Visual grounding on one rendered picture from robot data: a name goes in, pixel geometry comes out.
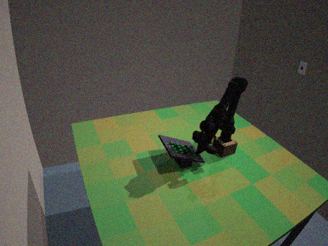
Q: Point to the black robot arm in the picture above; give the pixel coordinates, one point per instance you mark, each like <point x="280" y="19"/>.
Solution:
<point x="220" y="117"/>

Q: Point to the dark grey switch panel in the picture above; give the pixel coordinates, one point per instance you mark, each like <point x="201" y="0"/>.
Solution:
<point x="183" y="151"/>

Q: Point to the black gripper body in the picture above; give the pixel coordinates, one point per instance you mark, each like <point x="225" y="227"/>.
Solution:
<point x="209" y="148"/>

